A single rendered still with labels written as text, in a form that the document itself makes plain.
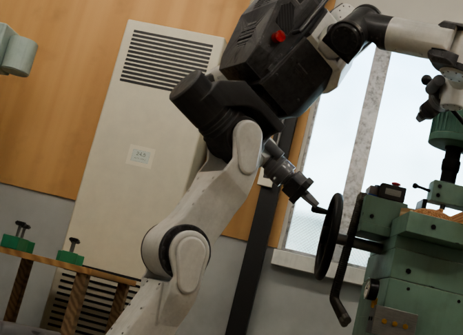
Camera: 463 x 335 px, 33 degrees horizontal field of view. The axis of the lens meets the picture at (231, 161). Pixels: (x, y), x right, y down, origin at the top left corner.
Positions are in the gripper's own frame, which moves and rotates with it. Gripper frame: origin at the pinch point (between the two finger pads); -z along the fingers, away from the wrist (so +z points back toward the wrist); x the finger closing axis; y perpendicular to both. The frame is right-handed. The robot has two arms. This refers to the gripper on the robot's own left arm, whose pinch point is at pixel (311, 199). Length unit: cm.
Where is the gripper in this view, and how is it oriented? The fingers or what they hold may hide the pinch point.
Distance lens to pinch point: 259.8
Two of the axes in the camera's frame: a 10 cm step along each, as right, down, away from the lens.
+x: 4.1, -5.6, -7.2
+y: 5.6, -4.6, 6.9
